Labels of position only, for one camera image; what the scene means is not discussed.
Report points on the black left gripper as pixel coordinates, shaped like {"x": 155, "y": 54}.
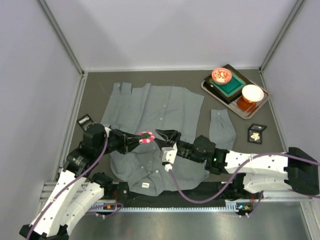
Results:
{"x": 124, "y": 142}

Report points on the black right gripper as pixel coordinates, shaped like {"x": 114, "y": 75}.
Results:
{"x": 175, "y": 139}

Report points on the grey button-up shirt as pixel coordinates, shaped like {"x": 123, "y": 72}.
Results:
{"x": 150, "y": 108}

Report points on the gold leaf brooch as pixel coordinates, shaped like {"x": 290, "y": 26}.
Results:
{"x": 255, "y": 137}

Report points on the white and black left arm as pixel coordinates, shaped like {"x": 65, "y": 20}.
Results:
{"x": 75, "y": 192}

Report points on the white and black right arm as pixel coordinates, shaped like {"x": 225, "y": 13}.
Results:
{"x": 251, "y": 173}

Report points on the black left jewellery box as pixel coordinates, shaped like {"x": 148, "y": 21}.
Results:
{"x": 85, "y": 121}

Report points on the black jewellery box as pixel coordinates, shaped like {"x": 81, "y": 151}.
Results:
{"x": 255, "y": 127}
{"x": 85, "y": 121}

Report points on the black rectangular tray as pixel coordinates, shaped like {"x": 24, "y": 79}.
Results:
{"x": 213, "y": 89}

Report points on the amber glass dish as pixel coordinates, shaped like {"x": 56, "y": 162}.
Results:
{"x": 246, "y": 105}

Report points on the brown plastic tray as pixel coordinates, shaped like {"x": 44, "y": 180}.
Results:
{"x": 233, "y": 105}

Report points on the red patterned bowl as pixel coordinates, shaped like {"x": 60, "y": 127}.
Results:
{"x": 221, "y": 76}

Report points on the black right jewellery box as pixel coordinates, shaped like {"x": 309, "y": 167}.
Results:
{"x": 255, "y": 127}

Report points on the green square dish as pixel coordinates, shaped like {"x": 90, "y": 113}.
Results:
{"x": 233, "y": 87}

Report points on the white and orange cup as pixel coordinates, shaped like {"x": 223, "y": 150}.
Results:
{"x": 252, "y": 93}

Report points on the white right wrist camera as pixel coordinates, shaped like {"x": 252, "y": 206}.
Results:
{"x": 168, "y": 156}

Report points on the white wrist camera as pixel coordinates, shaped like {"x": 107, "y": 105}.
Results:
{"x": 168, "y": 156}
{"x": 107, "y": 129}

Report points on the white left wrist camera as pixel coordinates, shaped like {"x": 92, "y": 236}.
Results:
{"x": 107, "y": 129}

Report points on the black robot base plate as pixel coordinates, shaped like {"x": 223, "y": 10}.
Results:
{"x": 167, "y": 199}

